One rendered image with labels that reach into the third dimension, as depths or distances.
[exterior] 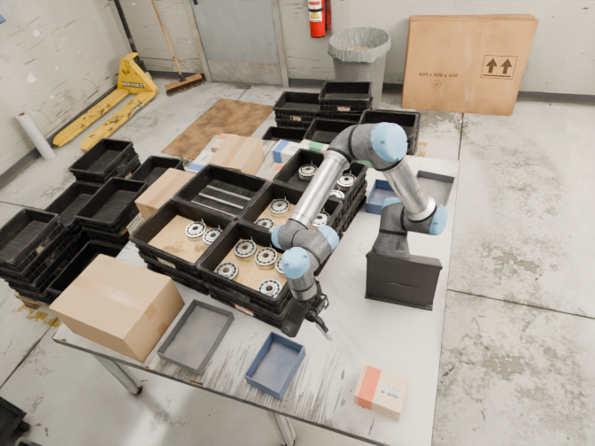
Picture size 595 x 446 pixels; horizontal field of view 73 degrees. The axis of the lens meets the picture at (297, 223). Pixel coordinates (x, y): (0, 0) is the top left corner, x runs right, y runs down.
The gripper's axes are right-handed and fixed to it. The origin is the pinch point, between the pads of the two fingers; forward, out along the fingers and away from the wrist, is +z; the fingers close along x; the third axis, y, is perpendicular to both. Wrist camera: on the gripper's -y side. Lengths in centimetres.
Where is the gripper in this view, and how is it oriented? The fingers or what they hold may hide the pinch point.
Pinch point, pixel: (312, 332)
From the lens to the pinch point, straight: 134.7
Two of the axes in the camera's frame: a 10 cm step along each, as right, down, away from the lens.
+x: -7.8, -3.1, 5.5
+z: 2.0, 7.1, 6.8
